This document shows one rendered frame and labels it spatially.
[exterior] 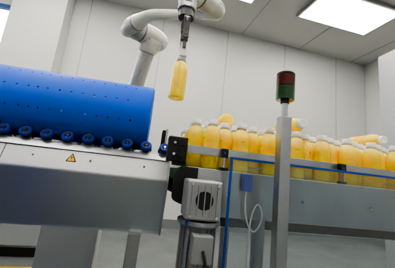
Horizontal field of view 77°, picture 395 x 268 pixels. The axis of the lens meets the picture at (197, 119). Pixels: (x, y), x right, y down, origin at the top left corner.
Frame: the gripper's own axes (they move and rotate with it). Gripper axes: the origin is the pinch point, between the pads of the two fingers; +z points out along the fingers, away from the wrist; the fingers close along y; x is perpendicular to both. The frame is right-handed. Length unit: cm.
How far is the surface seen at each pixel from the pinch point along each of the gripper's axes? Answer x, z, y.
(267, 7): 140, -199, -204
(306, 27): 223, -197, -230
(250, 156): 29, 45, 11
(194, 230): 6, 70, 24
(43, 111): -50, 35, 3
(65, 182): -38, 60, 2
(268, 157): 36, 45, 11
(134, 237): -11, 79, -2
